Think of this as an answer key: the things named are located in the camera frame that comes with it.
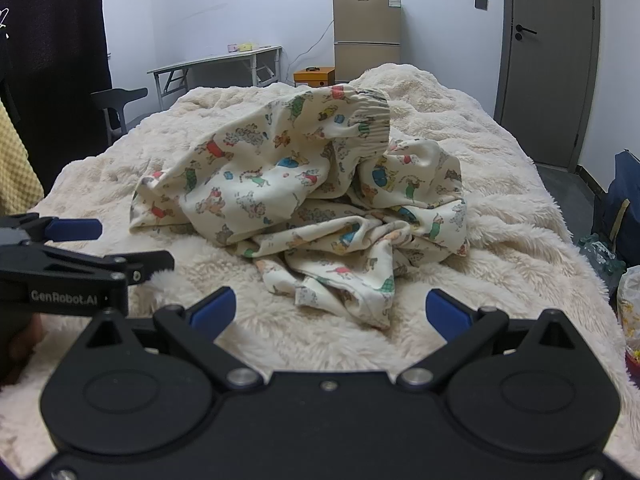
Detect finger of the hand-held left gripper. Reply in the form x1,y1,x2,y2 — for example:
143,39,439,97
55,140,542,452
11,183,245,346
42,245,176,284
0,212,104,244

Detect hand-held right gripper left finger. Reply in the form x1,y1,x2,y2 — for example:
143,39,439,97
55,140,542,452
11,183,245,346
85,287,266,392

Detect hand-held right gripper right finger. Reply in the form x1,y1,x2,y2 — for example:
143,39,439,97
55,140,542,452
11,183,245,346
397,289,578,391

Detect cartoon print cream pants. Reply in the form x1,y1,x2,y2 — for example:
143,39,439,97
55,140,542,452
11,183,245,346
129,85,471,330

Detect person's left hand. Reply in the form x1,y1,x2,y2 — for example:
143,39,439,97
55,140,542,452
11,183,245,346
0,314,47,387

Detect fluffy cream blanket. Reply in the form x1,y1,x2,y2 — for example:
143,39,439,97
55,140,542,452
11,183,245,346
0,63,640,480

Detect yellow quilted garment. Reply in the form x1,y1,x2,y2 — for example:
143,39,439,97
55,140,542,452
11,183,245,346
0,95,46,217

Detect black chair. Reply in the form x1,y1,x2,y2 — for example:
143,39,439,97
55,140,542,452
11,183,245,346
90,87,149,147

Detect black curtain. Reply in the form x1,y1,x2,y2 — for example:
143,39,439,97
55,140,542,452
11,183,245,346
0,0,114,196

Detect clear plastic bag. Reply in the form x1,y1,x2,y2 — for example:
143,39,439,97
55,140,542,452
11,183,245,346
575,237,629,283

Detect plastic bag with yellow contents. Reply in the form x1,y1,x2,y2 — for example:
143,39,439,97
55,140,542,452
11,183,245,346
614,265,640,392

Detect blue bag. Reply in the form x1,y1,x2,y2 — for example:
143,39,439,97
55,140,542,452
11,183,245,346
590,150,640,263

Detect grey folding table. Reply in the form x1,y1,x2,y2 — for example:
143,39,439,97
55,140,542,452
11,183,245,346
146,45,283,111

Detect orange box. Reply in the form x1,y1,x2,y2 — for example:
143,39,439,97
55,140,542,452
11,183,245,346
293,66,336,89

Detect grey door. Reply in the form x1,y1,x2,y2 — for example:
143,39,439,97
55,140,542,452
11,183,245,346
492,0,601,171

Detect beige two-door fridge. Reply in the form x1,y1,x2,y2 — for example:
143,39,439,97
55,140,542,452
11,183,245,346
332,0,403,84

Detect fridge power cable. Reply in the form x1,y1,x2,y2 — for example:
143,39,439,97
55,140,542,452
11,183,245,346
287,19,335,81

